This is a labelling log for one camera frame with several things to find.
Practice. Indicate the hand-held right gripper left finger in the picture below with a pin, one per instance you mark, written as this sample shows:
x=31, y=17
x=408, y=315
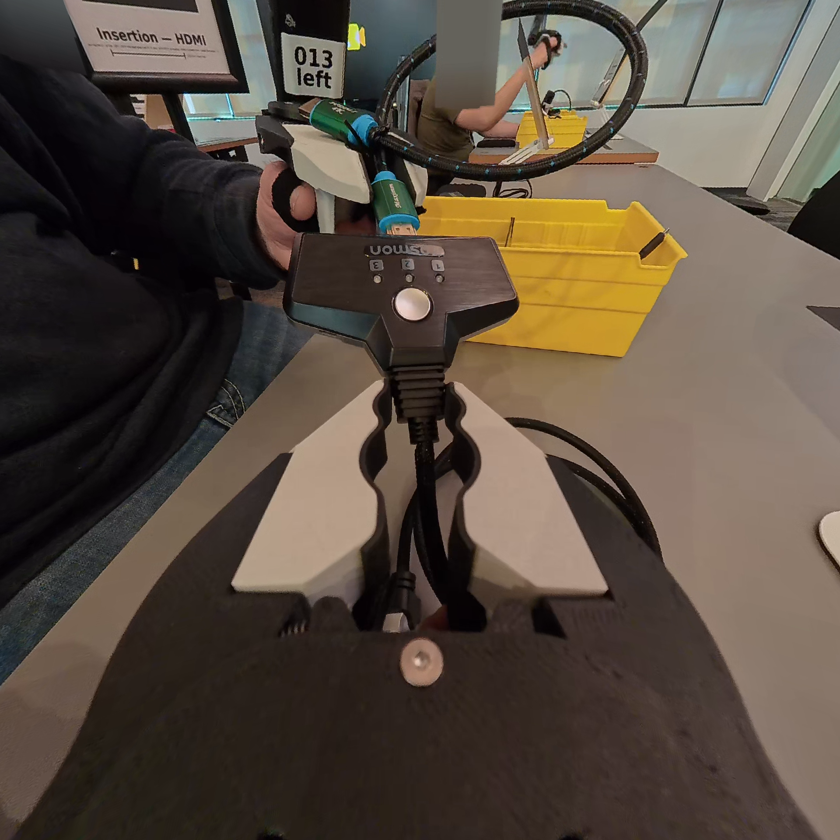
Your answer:
x=308, y=518

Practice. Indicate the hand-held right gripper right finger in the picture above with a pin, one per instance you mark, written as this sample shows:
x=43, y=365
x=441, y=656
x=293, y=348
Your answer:
x=531, y=518

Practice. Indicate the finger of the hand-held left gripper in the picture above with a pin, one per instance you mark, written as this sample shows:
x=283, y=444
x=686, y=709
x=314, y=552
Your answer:
x=417, y=190
x=334, y=167

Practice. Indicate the black HDMI switch box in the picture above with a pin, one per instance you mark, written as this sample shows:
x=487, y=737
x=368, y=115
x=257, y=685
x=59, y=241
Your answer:
x=341, y=282

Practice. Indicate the yellow plastic bin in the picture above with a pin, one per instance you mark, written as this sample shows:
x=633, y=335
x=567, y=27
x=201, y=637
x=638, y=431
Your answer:
x=577, y=308

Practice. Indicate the person's left forearm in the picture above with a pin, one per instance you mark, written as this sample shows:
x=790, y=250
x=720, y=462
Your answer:
x=164, y=197

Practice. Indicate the person's left hand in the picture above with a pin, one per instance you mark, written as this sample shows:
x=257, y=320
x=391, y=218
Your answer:
x=272, y=233

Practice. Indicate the background wooden stand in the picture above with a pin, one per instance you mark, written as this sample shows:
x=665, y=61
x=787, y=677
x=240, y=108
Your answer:
x=535, y=98

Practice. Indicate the small background yellow bin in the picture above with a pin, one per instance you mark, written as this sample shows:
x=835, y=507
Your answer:
x=558, y=128

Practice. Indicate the framed paper sign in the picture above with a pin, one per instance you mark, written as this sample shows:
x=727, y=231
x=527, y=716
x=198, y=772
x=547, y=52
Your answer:
x=157, y=39

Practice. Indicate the background desk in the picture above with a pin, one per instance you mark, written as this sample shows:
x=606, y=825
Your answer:
x=623, y=152

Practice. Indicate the person's dark hoodie torso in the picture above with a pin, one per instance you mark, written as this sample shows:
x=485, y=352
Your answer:
x=79, y=394

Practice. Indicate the wooden book stand white base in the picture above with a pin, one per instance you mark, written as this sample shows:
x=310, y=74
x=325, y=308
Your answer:
x=831, y=538

